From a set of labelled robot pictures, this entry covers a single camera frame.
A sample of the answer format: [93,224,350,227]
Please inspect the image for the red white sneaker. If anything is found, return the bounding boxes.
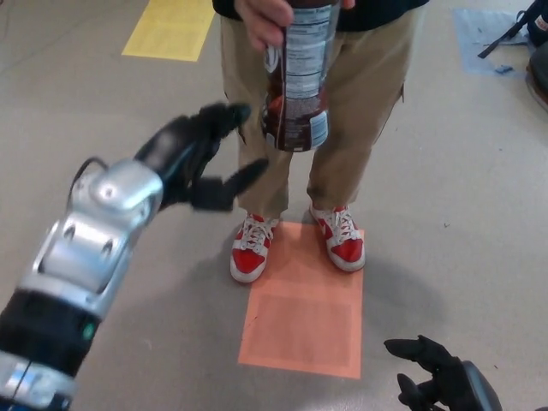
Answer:
[309,204,366,272]
[229,212,280,283]

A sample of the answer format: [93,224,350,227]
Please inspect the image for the black shirt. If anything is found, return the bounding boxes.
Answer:
[211,0,429,31]

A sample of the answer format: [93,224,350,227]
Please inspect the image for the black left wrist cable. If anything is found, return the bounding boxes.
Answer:
[70,158,108,194]

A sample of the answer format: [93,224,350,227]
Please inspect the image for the orange floor mat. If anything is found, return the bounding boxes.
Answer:
[237,220,366,380]

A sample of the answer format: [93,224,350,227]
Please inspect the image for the brown protein shake bottle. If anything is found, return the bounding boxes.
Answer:
[260,0,342,154]

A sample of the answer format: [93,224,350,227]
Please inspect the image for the person's bare hand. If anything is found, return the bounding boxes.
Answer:
[239,0,296,52]

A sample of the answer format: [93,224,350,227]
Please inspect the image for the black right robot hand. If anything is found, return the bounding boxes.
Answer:
[384,334,502,411]

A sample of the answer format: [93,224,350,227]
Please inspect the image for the khaki trousers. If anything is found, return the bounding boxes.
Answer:
[219,8,423,219]

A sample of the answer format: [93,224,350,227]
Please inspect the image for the black backpack with strap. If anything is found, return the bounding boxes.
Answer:
[478,0,548,59]

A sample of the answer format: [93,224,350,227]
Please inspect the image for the dark grey chair base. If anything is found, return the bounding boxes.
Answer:
[525,49,548,110]

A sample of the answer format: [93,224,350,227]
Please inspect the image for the yellow floor mat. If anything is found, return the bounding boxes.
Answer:
[121,0,217,63]

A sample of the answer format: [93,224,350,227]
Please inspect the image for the blue floor mat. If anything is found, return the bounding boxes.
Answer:
[452,8,536,77]

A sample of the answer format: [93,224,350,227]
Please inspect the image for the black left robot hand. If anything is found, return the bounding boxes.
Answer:
[133,101,270,213]

